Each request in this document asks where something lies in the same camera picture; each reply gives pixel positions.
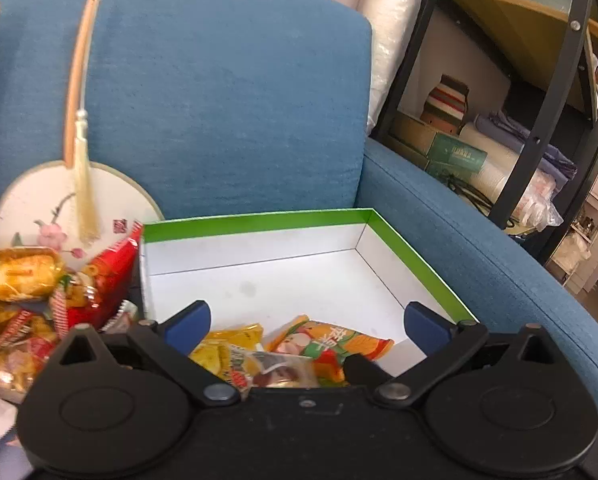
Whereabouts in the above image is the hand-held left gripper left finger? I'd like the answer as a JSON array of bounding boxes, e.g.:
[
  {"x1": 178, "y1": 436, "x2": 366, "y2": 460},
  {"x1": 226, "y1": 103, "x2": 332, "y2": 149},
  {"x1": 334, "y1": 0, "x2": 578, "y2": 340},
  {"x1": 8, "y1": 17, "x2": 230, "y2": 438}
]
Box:
[{"x1": 54, "y1": 301, "x2": 241, "y2": 407}]

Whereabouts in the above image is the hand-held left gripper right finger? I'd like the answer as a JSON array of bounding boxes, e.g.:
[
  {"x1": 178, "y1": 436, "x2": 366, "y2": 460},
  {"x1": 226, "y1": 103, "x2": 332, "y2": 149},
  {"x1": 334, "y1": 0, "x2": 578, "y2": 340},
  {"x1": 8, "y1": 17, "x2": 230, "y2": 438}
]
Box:
[{"x1": 376, "y1": 302, "x2": 555, "y2": 408}]

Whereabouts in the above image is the yellow snack packet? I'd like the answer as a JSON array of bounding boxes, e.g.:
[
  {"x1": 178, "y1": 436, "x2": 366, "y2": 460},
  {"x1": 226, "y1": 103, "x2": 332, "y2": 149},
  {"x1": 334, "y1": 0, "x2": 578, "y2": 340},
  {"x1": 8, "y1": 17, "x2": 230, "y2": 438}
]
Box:
[{"x1": 189, "y1": 325, "x2": 265, "y2": 386}]

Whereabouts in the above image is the red snack packet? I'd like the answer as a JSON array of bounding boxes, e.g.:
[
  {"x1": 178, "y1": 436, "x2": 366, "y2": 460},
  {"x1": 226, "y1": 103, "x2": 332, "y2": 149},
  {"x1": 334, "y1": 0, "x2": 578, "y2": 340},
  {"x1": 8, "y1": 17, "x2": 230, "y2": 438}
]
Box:
[{"x1": 61, "y1": 225, "x2": 144, "y2": 333}]

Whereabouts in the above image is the green and white cardboard box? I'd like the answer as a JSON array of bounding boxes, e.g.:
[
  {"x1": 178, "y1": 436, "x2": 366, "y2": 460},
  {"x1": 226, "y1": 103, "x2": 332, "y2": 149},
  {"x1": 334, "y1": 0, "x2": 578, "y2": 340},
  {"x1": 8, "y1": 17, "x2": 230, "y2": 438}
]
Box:
[{"x1": 138, "y1": 207, "x2": 480, "y2": 391}]

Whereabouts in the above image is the clear packet with dark snack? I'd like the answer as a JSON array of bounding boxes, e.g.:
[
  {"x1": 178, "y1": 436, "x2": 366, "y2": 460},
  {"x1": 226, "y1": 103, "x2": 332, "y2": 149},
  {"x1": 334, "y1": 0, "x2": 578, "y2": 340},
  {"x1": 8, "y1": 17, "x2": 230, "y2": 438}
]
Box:
[{"x1": 229, "y1": 350, "x2": 320, "y2": 390}]

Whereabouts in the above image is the orange snack packet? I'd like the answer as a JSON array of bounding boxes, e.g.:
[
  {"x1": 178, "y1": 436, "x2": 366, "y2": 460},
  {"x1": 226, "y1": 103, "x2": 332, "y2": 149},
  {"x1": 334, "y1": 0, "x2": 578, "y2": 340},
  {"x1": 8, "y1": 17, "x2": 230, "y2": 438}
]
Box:
[{"x1": 264, "y1": 315, "x2": 395, "y2": 388}]

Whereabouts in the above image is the yellow corn packet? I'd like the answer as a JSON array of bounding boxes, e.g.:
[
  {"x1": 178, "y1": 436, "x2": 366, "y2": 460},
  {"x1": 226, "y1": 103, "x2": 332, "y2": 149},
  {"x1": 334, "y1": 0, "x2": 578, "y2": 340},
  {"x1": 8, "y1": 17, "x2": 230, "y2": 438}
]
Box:
[{"x1": 0, "y1": 247, "x2": 64, "y2": 303}]

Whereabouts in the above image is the pile of mixed snack packets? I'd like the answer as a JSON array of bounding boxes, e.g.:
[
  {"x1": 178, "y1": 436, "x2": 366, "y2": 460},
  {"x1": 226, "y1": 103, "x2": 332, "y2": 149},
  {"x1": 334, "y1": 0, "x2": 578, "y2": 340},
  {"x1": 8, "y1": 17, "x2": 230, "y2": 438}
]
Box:
[{"x1": 0, "y1": 255, "x2": 144, "y2": 406}]

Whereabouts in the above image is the clear plastic bag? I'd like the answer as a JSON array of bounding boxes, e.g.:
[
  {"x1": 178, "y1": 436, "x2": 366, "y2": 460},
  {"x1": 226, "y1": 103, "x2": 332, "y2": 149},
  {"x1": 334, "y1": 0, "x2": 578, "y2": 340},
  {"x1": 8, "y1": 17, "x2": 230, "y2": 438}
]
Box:
[{"x1": 509, "y1": 175, "x2": 565, "y2": 233}]

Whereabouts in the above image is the white paper roll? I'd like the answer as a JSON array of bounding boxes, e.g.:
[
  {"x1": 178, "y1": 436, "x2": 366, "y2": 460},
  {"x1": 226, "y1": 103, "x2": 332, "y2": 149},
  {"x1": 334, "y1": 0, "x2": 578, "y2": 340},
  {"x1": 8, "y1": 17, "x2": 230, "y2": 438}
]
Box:
[{"x1": 459, "y1": 122, "x2": 555, "y2": 211}]

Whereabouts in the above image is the teal green box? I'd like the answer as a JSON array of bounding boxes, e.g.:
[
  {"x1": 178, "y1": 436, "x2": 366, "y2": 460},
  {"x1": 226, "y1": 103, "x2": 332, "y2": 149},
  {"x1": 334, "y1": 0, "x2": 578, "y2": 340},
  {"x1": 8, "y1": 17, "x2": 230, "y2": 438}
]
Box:
[{"x1": 426, "y1": 132, "x2": 487, "y2": 176}]

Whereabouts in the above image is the kraft cardboard box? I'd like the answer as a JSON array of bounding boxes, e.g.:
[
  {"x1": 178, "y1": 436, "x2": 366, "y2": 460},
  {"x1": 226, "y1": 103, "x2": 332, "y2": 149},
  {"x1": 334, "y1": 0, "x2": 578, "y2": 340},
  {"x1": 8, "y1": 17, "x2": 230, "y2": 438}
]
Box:
[{"x1": 394, "y1": 112, "x2": 437, "y2": 153}]

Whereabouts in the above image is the round painted fan with tassel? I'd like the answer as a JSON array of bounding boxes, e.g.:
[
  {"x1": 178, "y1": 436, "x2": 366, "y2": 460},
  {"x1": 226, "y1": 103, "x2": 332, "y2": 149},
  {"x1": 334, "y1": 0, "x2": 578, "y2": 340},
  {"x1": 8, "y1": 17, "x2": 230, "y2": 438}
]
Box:
[{"x1": 0, "y1": 0, "x2": 166, "y2": 261}]

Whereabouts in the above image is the purple cloth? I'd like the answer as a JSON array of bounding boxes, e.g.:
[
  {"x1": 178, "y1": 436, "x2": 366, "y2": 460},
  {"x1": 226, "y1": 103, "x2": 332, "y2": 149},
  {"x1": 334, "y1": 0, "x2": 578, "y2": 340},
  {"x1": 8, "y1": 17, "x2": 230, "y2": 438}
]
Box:
[{"x1": 474, "y1": 110, "x2": 577, "y2": 186}]

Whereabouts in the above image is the striped knitted item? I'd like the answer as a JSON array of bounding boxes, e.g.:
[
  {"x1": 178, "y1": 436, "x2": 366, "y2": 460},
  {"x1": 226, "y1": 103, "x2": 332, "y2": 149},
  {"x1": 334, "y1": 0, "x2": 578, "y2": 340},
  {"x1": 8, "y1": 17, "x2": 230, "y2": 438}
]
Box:
[{"x1": 420, "y1": 74, "x2": 471, "y2": 133}]

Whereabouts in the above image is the blue fabric sofa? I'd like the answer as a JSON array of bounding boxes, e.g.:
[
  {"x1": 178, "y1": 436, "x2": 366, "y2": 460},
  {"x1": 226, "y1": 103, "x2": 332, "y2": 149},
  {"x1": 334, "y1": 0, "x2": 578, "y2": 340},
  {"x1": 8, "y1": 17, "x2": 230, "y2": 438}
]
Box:
[{"x1": 0, "y1": 0, "x2": 598, "y2": 421}]

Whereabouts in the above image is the black metal shelf rack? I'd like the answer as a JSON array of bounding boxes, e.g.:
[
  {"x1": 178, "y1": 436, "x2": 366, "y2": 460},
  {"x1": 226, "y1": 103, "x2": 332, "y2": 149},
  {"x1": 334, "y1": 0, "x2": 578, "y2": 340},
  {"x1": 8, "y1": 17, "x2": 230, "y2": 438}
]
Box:
[{"x1": 369, "y1": 0, "x2": 598, "y2": 266}]

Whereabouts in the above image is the bubble wrap roll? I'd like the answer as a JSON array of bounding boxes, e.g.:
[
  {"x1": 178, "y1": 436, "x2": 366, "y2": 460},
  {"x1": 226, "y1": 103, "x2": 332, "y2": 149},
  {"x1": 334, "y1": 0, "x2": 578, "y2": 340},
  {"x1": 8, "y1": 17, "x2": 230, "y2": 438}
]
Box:
[{"x1": 356, "y1": 0, "x2": 427, "y2": 136}]

